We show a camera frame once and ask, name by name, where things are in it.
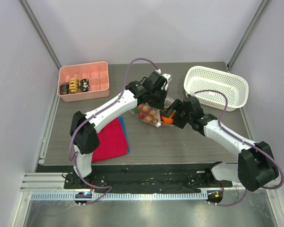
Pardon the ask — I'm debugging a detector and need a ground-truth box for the dark brown round item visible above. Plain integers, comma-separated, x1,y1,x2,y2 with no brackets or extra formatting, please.
60,84,69,95

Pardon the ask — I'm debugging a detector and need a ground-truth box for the white perforated plastic basket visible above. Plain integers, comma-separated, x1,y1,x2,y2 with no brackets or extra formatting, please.
184,66,249,112

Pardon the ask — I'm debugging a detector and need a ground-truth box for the yellow spiral item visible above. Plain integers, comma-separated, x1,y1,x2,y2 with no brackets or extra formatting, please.
69,78,80,94

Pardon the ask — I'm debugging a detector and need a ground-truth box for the red folded cloth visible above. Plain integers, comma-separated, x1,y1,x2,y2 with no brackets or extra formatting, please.
91,119,119,163

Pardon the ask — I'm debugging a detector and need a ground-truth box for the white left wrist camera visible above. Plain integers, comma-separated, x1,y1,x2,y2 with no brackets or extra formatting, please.
155,69,172,91

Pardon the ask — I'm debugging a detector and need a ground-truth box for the blue folded cloth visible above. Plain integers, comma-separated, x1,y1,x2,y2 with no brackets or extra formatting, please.
117,117,130,157

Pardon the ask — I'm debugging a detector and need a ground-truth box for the pink compartment tray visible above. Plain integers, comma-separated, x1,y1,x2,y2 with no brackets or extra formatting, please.
57,61,110,102

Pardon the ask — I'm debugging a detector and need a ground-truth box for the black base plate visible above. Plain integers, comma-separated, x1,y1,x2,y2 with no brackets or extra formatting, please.
62,164,232,194

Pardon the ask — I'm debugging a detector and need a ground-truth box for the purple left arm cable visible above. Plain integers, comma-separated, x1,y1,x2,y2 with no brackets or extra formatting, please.
68,58,161,205

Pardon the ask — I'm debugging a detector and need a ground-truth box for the red yellow lychee bunch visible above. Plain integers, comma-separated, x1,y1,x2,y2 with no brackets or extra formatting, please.
137,104,159,125

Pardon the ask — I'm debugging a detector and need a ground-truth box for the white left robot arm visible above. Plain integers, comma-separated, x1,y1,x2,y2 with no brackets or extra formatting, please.
69,70,171,189

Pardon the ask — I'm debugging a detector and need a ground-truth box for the clear zip top bag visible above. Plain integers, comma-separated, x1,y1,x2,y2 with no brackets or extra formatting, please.
130,103,173,128

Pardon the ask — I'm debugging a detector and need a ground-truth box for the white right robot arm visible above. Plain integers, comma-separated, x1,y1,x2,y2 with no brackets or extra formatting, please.
160,97,279,192

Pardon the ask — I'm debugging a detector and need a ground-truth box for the orange fake orange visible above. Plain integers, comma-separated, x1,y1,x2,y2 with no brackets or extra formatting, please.
160,113,174,124

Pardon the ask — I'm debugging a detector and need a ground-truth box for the black white patterned item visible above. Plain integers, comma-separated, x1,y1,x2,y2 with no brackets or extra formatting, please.
79,79,89,92

